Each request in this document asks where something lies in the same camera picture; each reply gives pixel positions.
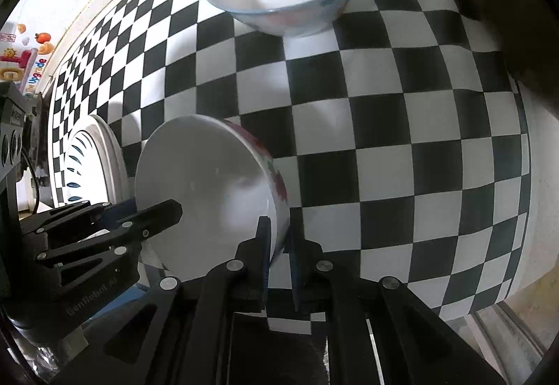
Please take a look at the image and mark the white plate with grey print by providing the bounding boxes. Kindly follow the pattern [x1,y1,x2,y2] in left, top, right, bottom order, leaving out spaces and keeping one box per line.
[87,114,130,211]

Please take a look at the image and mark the white bowl with red flowers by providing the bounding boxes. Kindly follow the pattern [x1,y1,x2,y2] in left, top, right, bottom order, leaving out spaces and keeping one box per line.
[135,114,291,283]

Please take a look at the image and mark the black cable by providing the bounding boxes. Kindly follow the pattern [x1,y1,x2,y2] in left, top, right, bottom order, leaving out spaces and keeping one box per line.
[17,149,42,213]

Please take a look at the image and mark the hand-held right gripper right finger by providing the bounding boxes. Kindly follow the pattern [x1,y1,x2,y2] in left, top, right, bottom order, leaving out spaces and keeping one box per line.
[285,231,507,385]

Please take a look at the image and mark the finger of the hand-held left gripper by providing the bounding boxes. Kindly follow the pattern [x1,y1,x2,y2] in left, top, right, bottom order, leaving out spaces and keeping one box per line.
[20,201,137,239]
[37,198,183,281]

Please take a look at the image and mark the colourful wall sticker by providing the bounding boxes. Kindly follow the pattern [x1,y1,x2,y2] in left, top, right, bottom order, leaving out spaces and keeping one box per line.
[0,20,55,100]

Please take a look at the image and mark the black and white checkered cloth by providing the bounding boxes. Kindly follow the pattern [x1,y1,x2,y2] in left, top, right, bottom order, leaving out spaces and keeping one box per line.
[46,0,533,335]

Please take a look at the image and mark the white plate with dark stripes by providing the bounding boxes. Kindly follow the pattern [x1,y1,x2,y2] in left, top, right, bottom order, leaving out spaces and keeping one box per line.
[55,127,112,211]

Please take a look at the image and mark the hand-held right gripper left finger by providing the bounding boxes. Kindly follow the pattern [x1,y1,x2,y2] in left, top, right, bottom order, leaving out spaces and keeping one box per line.
[48,216,270,385]

